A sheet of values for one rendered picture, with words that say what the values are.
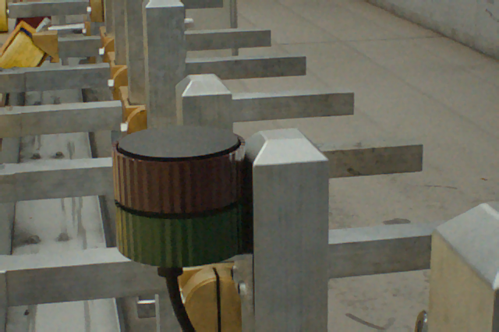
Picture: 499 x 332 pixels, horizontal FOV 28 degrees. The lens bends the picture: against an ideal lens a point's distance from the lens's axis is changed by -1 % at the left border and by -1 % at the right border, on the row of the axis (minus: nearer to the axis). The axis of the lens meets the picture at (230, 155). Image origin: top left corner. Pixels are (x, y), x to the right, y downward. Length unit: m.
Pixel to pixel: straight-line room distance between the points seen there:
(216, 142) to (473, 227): 0.24
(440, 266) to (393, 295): 2.84
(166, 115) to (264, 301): 0.50
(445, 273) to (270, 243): 0.24
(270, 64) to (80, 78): 0.28
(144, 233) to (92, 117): 0.81
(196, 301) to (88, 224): 1.16
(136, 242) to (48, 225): 1.42
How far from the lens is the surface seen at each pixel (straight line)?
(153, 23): 0.94
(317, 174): 0.46
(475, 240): 0.22
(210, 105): 0.70
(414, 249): 0.82
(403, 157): 1.07
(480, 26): 6.90
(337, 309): 2.98
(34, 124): 1.25
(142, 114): 1.18
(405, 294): 3.08
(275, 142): 0.46
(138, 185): 0.44
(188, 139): 0.46
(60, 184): 1.01
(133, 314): 1.30
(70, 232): 1.83
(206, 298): 0.71
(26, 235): 1.83
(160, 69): 0.95
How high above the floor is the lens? 1.25
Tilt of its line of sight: 16 degrees down
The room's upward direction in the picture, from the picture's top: 1 degrees counter-clockwise
